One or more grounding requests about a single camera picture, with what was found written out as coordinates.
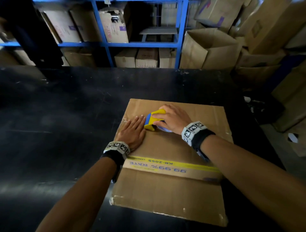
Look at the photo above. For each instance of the person's left middle finger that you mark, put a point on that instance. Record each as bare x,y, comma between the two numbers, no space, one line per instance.
136,121

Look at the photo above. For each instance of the person's right thumb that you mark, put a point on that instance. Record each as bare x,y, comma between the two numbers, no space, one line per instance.
159,123

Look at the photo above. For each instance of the dark hanging cloth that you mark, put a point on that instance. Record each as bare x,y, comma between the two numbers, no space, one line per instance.
35,35

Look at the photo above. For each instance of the blue metal shelf rack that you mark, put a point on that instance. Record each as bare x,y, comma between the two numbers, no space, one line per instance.
143,44

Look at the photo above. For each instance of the taped cardboard box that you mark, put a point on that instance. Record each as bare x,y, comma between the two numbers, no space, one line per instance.
167,191

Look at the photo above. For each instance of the person's left hand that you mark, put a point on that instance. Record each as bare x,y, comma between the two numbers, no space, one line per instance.
131,136

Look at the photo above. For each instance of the person's left thumb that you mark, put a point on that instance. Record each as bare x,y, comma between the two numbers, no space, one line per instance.
144,135

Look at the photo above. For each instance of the row of small cardboard boxes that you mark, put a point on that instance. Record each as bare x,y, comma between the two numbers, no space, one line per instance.
114,26

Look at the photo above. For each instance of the person's right hand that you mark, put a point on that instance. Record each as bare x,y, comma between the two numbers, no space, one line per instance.
175,119

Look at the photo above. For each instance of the marker-patterned wrist tracker band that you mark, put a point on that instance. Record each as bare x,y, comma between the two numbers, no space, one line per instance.
194,133
117,149

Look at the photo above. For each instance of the pile of large cardboard boxes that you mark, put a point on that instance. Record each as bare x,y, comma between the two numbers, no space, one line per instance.
258,31

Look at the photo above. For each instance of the yellow blue tape dispenser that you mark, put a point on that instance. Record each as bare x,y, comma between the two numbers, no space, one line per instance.
150,122

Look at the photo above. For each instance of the person's left little finger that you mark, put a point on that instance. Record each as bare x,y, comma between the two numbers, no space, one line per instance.
126,126

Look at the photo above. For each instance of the grey stool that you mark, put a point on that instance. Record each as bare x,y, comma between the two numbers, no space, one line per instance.
159,31

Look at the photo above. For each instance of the person's right forearm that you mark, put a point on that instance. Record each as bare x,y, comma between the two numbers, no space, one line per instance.
253,172

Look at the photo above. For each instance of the white paper scrap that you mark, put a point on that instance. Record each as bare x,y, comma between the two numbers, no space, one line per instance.
247,99
293,138

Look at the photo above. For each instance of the person's left forearm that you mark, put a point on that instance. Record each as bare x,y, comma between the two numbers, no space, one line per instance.
81,198

